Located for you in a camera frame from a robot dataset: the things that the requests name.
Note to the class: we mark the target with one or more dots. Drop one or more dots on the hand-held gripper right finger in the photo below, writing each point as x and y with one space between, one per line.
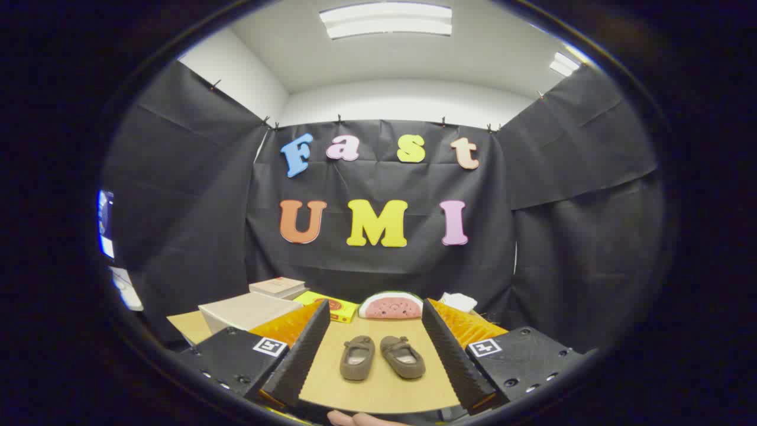
455 361

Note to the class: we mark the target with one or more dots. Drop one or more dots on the white device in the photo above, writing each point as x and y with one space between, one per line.
125 290

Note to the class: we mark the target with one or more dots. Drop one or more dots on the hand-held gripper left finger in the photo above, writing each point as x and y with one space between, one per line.
295 361

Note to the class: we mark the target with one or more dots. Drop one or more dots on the watermelon slice plush toy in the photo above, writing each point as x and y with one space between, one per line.
390 307

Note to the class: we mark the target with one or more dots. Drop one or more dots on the black backdrop cloth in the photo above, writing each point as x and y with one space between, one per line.
384 266

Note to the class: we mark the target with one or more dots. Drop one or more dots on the beige book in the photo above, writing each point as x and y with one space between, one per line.
275 285

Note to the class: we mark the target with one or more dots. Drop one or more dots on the brown fuzzy shoe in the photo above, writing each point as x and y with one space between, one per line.
357 361
403 358

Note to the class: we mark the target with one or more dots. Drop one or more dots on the white plush toy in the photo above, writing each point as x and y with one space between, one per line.
458 302

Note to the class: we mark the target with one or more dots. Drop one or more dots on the white book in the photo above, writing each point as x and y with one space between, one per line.
295 293

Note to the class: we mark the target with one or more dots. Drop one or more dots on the yellow book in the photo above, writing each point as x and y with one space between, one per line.
340 309

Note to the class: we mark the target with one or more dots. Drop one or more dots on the beige fabric storage box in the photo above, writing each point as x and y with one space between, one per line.
242 310

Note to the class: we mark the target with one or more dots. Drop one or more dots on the small ceiling light panel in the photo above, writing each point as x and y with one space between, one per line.
565 64

